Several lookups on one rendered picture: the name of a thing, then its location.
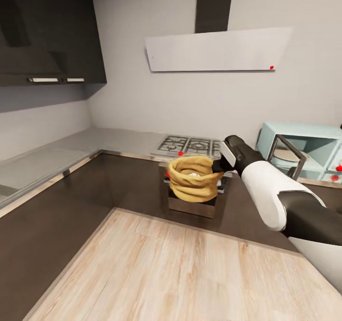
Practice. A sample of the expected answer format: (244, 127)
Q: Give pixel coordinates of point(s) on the cabinet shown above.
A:
(49, 42)

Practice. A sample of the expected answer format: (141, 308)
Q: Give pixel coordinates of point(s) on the popcorn bag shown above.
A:
(197, 188)

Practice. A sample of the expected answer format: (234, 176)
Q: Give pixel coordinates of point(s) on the drop in sink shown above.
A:
(20, 174)

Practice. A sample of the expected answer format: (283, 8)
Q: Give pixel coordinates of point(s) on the range hood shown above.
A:
(213, 47)

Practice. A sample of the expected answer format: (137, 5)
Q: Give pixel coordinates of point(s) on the microwave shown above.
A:
(290, 146)

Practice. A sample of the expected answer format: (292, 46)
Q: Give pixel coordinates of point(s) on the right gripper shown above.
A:
(219, 166)

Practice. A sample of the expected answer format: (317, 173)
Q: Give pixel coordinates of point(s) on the oven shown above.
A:
(209, 212)

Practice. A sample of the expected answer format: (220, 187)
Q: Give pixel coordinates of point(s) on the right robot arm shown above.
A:
(288, 207)

